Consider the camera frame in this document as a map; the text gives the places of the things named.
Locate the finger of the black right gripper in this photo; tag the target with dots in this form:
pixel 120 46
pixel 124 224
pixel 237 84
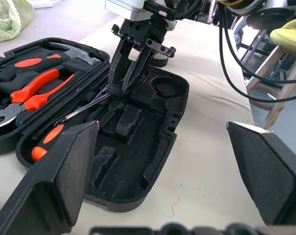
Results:
pixel 138 69
pixel 117 66

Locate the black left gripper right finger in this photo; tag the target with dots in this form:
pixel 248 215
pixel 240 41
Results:
pixel 273 176

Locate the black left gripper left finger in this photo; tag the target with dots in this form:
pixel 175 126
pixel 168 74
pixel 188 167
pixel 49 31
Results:
pixel 47 193

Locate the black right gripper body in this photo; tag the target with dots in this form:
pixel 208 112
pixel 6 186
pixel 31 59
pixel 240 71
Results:
pixel 138 30

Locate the silver shaft screwdriver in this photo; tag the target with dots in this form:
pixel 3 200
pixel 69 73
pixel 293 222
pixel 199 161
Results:
pixel 81 109

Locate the black plastic tool case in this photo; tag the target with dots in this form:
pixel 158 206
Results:
pixel 138 137

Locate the black tape roll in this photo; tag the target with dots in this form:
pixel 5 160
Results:
pixel 160 62

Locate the green towel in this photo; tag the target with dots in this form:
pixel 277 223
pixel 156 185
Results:
pixel 6 23

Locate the silver robot body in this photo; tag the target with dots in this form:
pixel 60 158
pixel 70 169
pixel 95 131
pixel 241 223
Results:
pixel 260 7

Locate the green seat wooden stool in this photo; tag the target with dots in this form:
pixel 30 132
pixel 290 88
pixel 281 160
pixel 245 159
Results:
pixel 290 34

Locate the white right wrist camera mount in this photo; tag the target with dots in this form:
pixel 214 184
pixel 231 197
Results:
pixel 123 6

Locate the black metal chair frame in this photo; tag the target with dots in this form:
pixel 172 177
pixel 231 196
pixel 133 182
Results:
pixel 253 46

